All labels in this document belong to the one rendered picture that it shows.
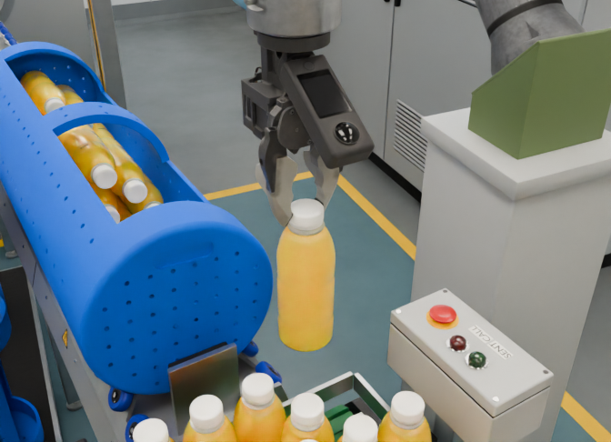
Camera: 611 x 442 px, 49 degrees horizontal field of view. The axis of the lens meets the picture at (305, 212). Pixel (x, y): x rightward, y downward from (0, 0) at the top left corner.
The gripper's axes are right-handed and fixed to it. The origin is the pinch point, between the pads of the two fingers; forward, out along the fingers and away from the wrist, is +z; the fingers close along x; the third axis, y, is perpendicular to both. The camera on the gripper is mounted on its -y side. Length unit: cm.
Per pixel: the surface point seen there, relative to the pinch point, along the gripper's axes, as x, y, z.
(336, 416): -7.9, 4.0, 41.5
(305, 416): 4.7, -7.7, 22.5
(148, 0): -159, 520, 116
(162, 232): 11.2, 16.4, 8.1
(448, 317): -19.2, -5.1, 20.1
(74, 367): 23, 39, 45
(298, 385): -49, 86, 131
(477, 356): -17.3, -12.5, 20.1
